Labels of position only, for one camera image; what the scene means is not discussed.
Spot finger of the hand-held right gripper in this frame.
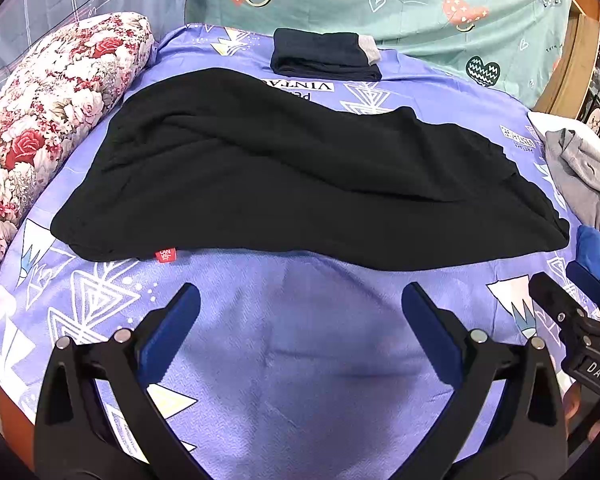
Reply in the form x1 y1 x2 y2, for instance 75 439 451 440
566 260 600 313
528 272 588 335

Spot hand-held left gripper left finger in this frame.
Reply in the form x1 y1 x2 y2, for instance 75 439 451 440
34 282 216 480

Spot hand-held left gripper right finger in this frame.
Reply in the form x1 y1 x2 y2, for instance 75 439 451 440
401 281 568 480

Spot black pants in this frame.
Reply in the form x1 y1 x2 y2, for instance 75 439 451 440
50 66 571 267

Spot person's right hand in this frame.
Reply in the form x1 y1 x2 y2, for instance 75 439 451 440
562 382 600 443

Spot blue garment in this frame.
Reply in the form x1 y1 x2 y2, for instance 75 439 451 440
575 225 600 291

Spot grey garment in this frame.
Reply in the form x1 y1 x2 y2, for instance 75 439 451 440
545 129 600 233

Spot purple patterned bed sheet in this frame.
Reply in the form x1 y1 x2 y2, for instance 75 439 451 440
0 22 600 480

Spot white cloth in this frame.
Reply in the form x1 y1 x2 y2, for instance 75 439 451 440
527 110 600 147

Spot red floral pillow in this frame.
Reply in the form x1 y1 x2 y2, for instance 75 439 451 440
0 11 156 311

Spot folded dark navy garment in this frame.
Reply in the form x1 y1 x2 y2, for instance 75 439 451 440
270 28 383 82

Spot teal heart print sheet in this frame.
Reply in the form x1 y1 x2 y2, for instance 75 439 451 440
185 0 573 111

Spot wooden frame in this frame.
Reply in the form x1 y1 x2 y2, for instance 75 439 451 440
532 2 600 116

